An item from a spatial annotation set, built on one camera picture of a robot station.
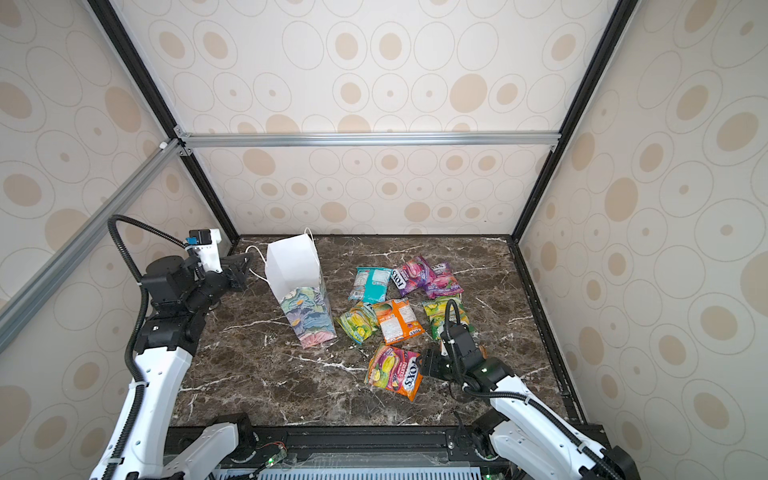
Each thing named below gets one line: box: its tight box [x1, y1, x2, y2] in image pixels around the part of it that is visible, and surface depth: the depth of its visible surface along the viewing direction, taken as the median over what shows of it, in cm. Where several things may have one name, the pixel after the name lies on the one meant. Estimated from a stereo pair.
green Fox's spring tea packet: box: [423, 293, 475, 340], surface depth 98 cm
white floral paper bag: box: [265, 227, 337, 350], surface depth 85 cm
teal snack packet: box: [348, 267, 392, 304], surface depth 105 cm
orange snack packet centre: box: [378, 300, 426, 346], surface depth 94 cm
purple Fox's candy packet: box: [390, 256, 434, 297], surface depth 105 cm
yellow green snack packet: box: [334, 302, 379, 344], surface depth 94 cm
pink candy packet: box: [425, 263, 464, 299], surface depth 104 cm
